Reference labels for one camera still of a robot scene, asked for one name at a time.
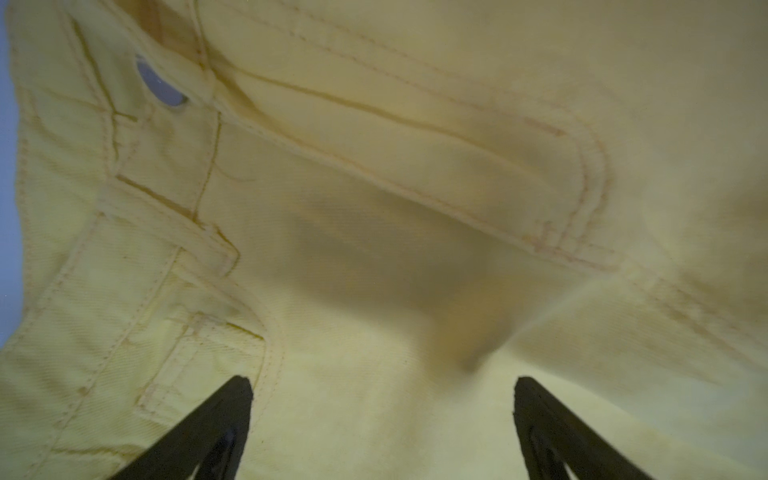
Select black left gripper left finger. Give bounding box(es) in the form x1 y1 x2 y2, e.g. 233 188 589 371
113 376 253 480

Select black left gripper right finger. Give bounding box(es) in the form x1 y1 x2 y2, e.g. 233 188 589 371
513 376 651 480

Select yellow trousers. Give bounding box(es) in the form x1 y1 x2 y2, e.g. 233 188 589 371
1 1 767 479

